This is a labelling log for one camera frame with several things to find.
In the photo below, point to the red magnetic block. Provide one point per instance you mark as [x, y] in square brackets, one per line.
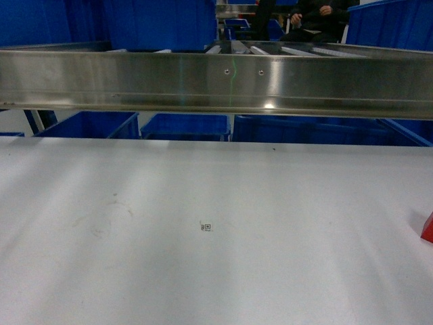
[427, 231]

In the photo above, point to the blue bin upper shelf centre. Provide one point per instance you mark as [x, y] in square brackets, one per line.
[158, 25]

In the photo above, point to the blue bin shelf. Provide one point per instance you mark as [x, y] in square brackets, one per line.
[391, 24]
[158, 25]

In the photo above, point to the blue bin upper shelf right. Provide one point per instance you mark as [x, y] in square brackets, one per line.
[391, 24]

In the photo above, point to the small QR code sticker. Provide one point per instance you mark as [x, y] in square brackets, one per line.
[206, 227]

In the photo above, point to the blue bin lower centre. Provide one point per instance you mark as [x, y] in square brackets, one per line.
[188, 127]

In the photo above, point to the blue bin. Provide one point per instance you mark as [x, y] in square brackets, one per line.
[188, 127]
[96, 125]
[332, 130]

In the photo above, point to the blue bin lower right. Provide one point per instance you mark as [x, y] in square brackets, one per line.
[332, 130]

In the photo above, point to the blue bin lower left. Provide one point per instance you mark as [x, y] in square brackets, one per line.
[96, 125]

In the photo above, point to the seated person in black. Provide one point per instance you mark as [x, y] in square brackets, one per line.
[319, 21]

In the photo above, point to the stainless steel shelf rail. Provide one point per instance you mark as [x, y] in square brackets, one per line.
[229, 77]

